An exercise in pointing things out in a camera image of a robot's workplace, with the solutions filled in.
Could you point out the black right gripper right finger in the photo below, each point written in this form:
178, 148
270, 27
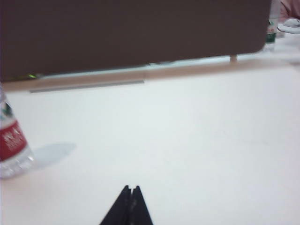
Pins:
140, 208

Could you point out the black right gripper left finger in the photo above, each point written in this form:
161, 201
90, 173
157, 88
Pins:
119, 208

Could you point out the beige divider support foot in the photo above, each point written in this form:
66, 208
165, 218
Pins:
233, 58

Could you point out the green flat item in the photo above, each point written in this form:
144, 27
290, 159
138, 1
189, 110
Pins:
32, 76

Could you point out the brown desk divider panel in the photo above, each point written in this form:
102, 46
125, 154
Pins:
129, 35

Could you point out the green-label plastic bottle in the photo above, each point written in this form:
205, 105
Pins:
273, 28

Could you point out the clear red-label water bottle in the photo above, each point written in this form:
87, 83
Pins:
12, 140

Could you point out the white rounded object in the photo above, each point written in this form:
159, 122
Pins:
289, 25

